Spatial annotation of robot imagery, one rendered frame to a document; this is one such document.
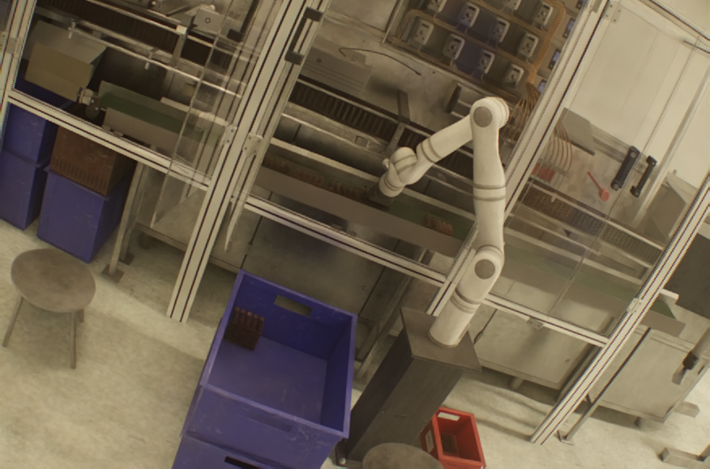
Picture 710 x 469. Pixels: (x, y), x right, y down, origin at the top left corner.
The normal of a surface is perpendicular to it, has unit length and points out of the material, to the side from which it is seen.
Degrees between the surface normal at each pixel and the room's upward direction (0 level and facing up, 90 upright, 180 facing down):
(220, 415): 90
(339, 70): 90
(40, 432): 0
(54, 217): 90
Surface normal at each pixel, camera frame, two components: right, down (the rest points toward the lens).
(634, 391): -0.06, 0.38
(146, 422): 0.39, -0.84
